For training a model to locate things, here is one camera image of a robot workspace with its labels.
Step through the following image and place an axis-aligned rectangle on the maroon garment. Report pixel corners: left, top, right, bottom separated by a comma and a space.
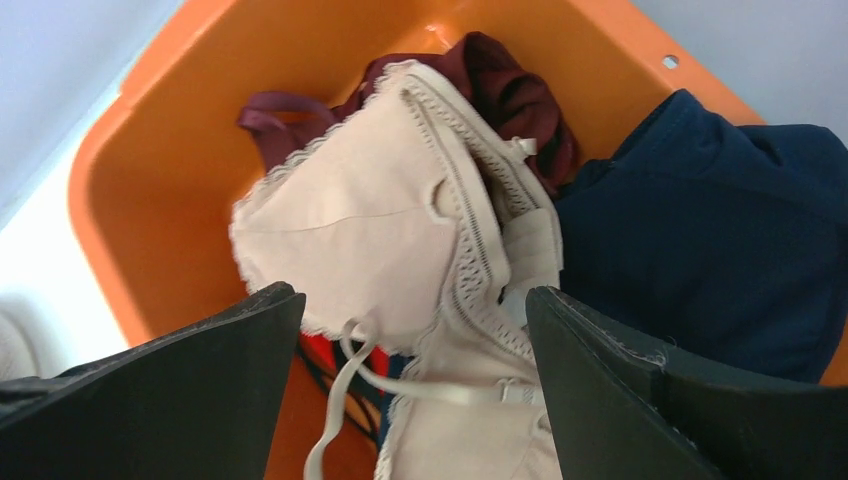
237, 32, 577, 199

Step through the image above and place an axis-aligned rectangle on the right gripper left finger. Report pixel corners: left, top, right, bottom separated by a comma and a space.
1, 282, 306, 479

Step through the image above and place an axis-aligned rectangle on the navy blue garment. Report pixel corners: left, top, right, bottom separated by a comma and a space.
556, 90, 847, 383

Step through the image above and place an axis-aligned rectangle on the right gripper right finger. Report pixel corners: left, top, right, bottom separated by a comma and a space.
526, 287, 847, 479

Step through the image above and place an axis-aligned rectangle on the beige pink lace bra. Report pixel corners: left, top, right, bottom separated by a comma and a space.
229, 60, 563, 479

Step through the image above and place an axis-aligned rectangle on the orange plastic bin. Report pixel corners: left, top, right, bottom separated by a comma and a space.
67, 0, 848, 480

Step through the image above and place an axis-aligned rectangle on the red black strappy garment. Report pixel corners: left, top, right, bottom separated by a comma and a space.
294, 331, 399, 452

